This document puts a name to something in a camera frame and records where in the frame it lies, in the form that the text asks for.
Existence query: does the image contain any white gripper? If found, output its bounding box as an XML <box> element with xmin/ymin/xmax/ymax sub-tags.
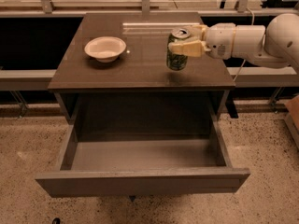
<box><xmin>168</xmin><ymin>23</ymin><xmax>236</xmax><ymax>60</ymax></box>

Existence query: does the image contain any green soda can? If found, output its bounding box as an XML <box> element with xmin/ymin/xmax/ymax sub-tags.
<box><xmin>166</xmin><ymin>28</ymin><xmax>190</xmax><ymax>71</ymax></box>

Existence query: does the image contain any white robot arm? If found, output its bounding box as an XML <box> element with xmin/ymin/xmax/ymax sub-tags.
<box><xmin>168</xmin><ymin>14</ymin><xmax>299</xmax><ymax>69</ymax></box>

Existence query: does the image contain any open grey top drawer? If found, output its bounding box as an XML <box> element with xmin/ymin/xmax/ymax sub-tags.
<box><xmin>35</xmin><ymin>91</ymin><xmax>251</xmax><ymax>199</ymax></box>

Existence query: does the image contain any grey cabinet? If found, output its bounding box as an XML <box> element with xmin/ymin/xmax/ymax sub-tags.
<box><xmin>49</xmin><ymin>12</ymin><xmax>235</xmax><ymax>117</ymax></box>

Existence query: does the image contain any white bowl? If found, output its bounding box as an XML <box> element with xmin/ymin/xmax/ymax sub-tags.
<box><xmin>84</xmin><ymin>36</ymin><xmax>126</xmax><ymax>63</ymax></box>

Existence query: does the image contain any metal railing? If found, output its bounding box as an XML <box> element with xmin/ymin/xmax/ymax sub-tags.
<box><xmin>0</xmin><ymin>0</ymin><xmax>299</xmax><ymax>19</ymax></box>

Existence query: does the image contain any white cable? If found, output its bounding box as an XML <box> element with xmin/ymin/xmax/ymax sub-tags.
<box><xmin>232</xmin><ymin>7</ymin><xmax>255</xmax><ymax>82</ymax></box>

